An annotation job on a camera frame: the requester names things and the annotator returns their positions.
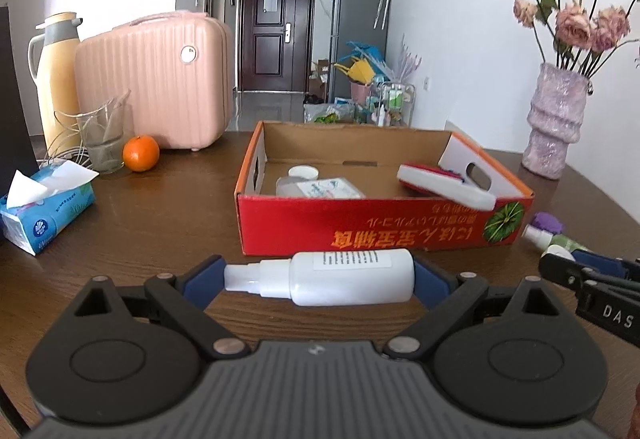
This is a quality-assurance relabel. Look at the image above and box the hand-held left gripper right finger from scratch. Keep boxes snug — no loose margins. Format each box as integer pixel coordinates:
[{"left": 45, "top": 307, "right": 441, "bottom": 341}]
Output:
[{"left": 382, "top": 255, "right": 562, "bottom": 362}]

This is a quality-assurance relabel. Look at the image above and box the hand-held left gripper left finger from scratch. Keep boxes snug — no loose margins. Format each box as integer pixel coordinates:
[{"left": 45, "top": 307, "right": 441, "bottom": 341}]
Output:
[{"left": 74, "top": 255, "right": 252, "bottom": 361}]

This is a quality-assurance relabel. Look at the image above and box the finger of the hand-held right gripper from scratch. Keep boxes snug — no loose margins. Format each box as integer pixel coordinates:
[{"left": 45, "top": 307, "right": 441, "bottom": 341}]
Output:
[
  {"left": 539, "top": 253, "right": 601, "bottom": 292},
  {"left": 570, "top": 251, "right": 640, "bottom": 279}
]

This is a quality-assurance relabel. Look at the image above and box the green spray bottle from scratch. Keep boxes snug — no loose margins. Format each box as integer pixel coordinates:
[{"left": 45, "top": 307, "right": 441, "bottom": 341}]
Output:
[{"left": 521, "top": 224, "right": 593, "bottom": 256}]

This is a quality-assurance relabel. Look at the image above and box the white spray bottle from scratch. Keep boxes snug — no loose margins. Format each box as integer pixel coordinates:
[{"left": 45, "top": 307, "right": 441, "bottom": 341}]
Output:
[{"left": 223, "top": 250, "right": 416, "bottom": 307}]

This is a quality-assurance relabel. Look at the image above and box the red and white lint brush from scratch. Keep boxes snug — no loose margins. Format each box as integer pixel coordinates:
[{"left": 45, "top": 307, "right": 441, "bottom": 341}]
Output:
[{"left": 397, "top": 162, "right": 497, "bottom": 211}]

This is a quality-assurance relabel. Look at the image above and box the red cardboard box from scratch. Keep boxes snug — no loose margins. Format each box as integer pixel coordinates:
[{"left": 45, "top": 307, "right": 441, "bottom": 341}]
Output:
[{"left": 235, "top": 120, "right": 535, "bottom": 256}]

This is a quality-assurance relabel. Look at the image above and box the purple cap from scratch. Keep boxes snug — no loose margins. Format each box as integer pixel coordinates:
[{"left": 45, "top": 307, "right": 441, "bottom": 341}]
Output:
[{"left": 531, "top": 212, "right": 564, "bottom": 234}]

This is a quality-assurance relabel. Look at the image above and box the orange fruit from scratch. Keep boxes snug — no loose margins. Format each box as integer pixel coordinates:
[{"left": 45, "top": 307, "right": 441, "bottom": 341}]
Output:
[{"left": 122, "top": 135, "right": 161, "bottom": 172}]

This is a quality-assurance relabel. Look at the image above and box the purple ceramic vase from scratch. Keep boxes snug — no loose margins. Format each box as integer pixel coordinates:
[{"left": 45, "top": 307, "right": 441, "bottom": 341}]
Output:
[{"left": 521, "top": 62, "right": 587, "bottom": 181}]

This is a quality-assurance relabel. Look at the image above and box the blue tissue pack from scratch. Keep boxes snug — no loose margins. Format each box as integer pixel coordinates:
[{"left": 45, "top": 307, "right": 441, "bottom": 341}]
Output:
[{"left": 0, "top": 159, "right": 100, "bottom": 256}]

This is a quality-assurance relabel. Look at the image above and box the clear glass cup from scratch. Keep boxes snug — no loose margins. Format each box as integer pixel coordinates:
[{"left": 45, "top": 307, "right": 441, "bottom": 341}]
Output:
[{"left": 75, "top": 92, "right": 132, "bottom": 175}]

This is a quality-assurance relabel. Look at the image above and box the green produce bag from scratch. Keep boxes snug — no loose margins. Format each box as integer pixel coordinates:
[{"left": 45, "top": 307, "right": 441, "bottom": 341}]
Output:
[{"left": 305, "top": 103, "right": 356, "bottom": 124}]

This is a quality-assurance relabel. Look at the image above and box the pink ribbed suitcase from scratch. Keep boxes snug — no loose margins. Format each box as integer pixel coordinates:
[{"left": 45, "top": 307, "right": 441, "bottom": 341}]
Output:
[{"left": 75, "top": 10, "right": 233, "bottom": 152}]

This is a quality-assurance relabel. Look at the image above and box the yellow watering can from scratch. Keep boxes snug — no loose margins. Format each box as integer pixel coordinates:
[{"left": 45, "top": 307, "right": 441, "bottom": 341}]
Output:
[{"left": 334, "top": 62, "right": 373, "bottom": 85}]

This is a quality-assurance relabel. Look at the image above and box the pale purple pampas grass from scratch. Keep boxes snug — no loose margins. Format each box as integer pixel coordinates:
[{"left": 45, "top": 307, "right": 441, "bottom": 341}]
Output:
[{"left": 397, "top": 34, "right": 423, "bottom": 85}]

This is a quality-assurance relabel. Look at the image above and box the dark brown entrance door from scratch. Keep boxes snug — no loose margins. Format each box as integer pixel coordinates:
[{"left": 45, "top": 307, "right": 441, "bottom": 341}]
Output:
[{"left": 238, "top": 0, "right": 317, "bottom": 93}]

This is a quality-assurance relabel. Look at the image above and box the yellow thermos jug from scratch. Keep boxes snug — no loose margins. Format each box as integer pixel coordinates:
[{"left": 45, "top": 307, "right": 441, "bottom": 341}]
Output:
[{"left": 27, "top": 12, "right": 83, "bottom": 155}]

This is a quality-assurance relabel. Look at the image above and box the black paper bag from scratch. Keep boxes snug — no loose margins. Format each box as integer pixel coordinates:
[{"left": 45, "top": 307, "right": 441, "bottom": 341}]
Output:
[{"left": 0, "top": 6, "right": 38, "bottom": 245}]

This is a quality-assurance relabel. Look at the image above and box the grey refrigerator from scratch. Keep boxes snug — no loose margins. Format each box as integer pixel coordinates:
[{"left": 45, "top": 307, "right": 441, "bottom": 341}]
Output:
[{"left": 330, "top": 0, "right": 393, "bottom": 112}]

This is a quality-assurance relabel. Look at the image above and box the metal wire rack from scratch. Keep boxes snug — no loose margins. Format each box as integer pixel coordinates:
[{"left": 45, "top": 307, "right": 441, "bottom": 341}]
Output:
[{"left": 370, "top": 82, "right": 416, "bottom": 127}]

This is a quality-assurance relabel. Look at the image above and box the blue plastic frame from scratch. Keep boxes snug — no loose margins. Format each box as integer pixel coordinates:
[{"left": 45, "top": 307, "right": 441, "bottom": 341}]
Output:
[{"left": 345, "top": 40, "right": 386, "bottom": 70}]

